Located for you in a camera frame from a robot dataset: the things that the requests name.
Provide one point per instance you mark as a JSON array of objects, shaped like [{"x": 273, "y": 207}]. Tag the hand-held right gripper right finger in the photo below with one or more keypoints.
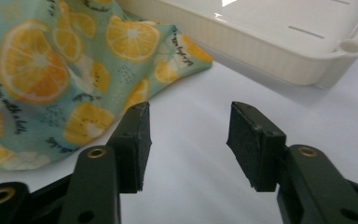
[{"x": 258, "y": 155}]

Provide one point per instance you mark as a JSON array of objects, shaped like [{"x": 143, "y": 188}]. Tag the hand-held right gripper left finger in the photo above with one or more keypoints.
[{"x": 130, "y": 149}]

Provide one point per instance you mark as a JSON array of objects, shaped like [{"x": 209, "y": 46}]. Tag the orange slice print teal cloth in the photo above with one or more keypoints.
[{"x": 43, "y": 77}]

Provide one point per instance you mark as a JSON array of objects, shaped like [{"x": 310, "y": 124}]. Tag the white plastic tray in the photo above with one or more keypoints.
[{"x": 261, "y": 37}]

